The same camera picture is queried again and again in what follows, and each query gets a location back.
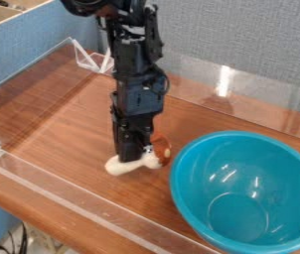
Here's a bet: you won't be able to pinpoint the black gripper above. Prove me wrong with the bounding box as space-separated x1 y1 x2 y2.
110 71 168 163

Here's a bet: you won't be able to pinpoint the white brown toy mushroom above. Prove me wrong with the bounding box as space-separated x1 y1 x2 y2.
105 133 172 176

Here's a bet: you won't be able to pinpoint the blue plastic bowl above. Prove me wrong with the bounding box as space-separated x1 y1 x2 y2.
171 131 300 254

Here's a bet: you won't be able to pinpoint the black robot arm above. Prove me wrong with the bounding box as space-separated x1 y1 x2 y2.
61 0 171 163

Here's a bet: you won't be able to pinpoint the clear acrylic front barrier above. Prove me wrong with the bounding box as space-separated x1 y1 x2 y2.
0 150 221 254

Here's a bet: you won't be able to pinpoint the clear acrylic barrier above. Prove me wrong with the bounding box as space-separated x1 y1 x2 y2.
160 52 300 138
0 150 221 254

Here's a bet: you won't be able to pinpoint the clear acrylic back barrier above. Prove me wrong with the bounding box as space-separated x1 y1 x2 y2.
160 52 300 138

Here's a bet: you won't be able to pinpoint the wooden shelf box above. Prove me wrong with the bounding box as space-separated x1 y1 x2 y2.
0 0 55 24

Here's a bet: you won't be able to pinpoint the clear acrylic corner bracket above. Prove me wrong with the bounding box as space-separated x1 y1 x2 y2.
73 39 114 74

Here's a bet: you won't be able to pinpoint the black cables under table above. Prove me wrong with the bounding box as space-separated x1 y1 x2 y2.
0 221 31 254

